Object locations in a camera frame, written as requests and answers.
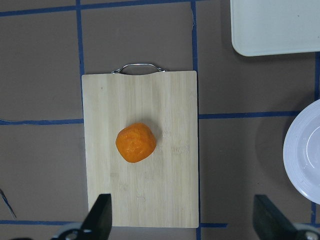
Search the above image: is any orange fruit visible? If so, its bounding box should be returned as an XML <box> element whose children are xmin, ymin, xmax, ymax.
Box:
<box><xmin>115</xmin><ymin>122</ymin><xmax>157</xmax><ymax>163</ymax></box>

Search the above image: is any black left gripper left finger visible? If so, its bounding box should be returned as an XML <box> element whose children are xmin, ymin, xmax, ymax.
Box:
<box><xmin>51</xmin><ymin>193</ymin><xmax>113</xmax><ymax>240</ymax></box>

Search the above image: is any cream bear tray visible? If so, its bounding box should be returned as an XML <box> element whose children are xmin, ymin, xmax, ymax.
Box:
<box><xmin>230</xmin><ymin>0</ymin><xmax>320</xmax><ymax>57</ymax></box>

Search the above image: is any bamboo cutting board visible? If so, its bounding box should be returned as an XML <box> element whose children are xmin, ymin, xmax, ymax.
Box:
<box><xmin>81</xmin><ymin>69</ymin><xmax>199</xmax><ymax>228</ymax></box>

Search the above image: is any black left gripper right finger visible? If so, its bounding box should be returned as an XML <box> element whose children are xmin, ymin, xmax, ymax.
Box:
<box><xmin>252</xmin><ymin>194</ymin><xmax>320</xmax><ymax>240</ymax></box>

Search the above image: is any white round plate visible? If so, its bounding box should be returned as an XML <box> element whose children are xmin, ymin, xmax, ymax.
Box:
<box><xmin>283</xmin><ymin>100</ymin><xmax>320</xmax><ymax>204</ymax></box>

